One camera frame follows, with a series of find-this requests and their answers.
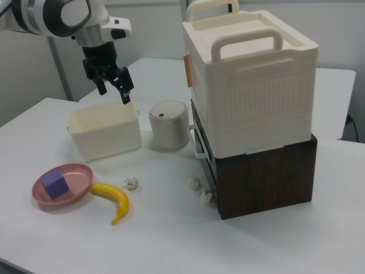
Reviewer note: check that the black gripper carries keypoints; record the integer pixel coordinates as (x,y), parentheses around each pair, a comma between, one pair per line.
(99,55)

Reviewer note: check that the dark brown wooden drawer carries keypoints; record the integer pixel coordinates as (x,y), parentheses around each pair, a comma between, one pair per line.
(207,168)

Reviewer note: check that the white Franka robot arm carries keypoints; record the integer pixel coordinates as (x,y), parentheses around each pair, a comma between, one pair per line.
(42,14)

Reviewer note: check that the cream open plastic bin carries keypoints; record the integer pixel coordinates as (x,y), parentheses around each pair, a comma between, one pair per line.
(108,140)

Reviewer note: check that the small cream lidded trash can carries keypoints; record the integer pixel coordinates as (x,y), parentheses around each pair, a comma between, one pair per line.
(168,128)

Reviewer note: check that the pink plate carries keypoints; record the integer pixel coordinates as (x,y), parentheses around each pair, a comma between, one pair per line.
(77,177)

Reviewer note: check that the purple cube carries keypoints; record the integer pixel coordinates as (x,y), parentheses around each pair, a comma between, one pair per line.
(54,185)

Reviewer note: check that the yellow banana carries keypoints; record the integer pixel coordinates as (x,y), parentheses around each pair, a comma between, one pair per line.
(121,202)

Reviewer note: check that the cream plastic storage box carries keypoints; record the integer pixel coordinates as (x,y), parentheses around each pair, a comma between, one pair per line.
(256,85)

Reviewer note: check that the dark brown wooden cabinet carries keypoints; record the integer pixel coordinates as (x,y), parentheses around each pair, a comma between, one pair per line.
(262,179)

